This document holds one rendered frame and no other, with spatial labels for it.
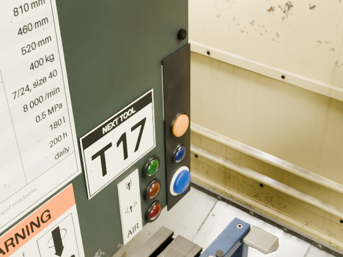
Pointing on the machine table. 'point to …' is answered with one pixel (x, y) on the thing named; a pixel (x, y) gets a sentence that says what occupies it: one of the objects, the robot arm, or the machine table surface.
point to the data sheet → (33, 109)
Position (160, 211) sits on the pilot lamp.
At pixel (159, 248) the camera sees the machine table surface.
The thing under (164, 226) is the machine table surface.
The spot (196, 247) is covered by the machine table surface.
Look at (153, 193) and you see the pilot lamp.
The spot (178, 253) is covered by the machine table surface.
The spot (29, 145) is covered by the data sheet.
